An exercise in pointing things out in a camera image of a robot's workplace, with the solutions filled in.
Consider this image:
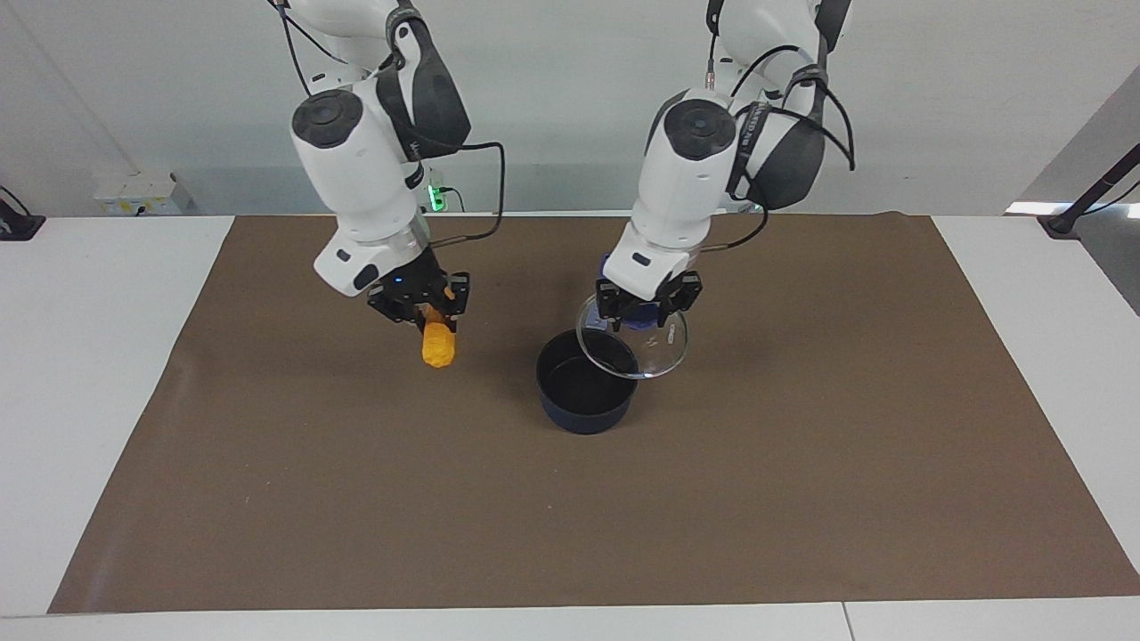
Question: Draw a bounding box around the orange corn cob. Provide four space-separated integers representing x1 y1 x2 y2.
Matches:
421 303 458 369

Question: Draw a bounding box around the glass lid with blue knob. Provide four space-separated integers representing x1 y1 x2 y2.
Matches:
576 292 689 380

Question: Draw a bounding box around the brown table mat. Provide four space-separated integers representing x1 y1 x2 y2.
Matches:
49 212 1140 615

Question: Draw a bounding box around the white power strip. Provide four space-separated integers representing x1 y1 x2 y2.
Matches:
93 169 193 216

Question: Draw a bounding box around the black table clamp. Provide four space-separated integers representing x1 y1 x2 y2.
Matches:
0 185 46 242

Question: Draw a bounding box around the black angled stand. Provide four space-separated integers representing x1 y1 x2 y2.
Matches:
1038 142 1140 238

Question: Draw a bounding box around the blue pot with handle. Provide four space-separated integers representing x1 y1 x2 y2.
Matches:
536 255 640 435

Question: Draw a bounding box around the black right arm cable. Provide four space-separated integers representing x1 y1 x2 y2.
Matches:
414 140 506 248

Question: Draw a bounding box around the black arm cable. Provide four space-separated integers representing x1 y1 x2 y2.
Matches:
414 140 506 248
704 43 858 250

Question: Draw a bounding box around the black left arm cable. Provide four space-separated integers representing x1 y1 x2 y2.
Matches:
704 43 858 250

